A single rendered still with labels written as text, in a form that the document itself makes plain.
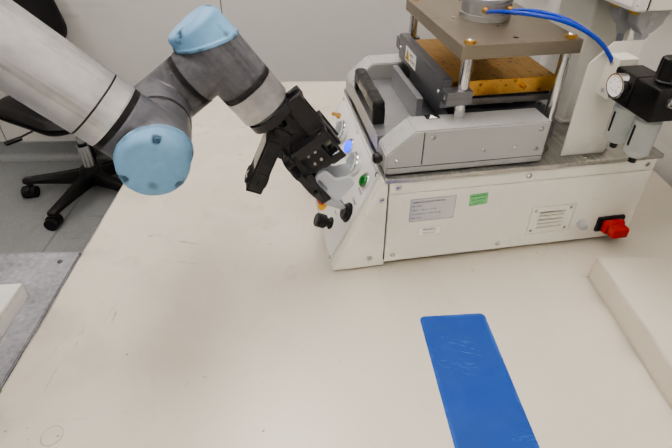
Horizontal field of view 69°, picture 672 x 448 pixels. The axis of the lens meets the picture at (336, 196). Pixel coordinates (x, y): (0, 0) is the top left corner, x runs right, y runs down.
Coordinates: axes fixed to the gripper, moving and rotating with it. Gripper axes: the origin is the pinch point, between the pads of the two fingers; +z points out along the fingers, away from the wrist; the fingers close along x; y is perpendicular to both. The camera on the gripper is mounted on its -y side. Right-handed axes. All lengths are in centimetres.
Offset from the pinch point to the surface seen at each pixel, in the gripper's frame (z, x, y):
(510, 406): 18.2, -32.3, 8.2
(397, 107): -2.5, 10.3, 16.7
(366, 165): -1.3, 2.5, 7.6
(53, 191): 7, 148, -141
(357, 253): 7.1, -5.0, -1.5
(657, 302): 29.3, -23.1, 32.2
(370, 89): -8.7, 9.3, 14.8
